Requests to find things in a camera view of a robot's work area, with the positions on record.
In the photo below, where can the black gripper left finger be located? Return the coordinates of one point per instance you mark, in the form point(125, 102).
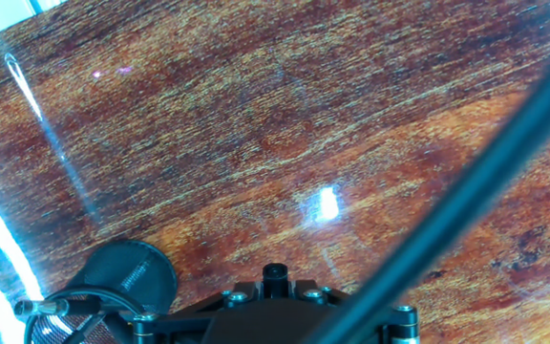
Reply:
point(175, 325)

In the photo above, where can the black mesh pen holder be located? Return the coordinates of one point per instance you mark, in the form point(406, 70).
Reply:
point(127, 272)

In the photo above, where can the white marker pen black cap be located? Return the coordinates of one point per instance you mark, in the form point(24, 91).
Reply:
point(275, 279)

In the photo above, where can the black pen clear cap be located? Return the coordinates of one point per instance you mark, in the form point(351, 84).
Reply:
point(41, 307)

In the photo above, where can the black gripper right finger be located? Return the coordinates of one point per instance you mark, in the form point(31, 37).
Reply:
point(399, 325)

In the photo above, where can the wood grain table mat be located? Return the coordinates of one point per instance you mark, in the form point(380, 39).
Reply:
point(256, 119)

